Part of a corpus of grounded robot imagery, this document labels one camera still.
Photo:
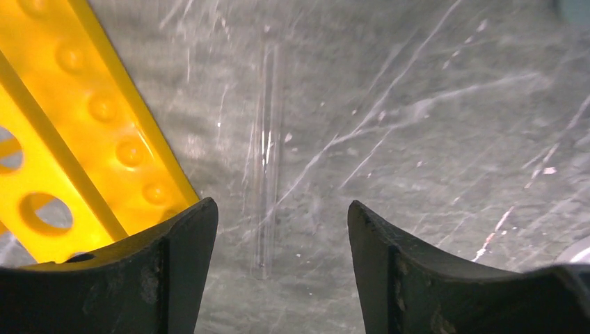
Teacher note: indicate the yellow test tube rack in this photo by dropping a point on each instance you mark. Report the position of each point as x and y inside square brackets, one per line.
[85, 164]

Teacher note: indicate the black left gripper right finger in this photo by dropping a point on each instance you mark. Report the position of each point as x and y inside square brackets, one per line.
[406, 285]

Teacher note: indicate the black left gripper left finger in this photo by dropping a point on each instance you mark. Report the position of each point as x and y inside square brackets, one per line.
[151, 282]

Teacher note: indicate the clear glass test tube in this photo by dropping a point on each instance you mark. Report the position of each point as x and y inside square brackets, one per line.
[266, 158]

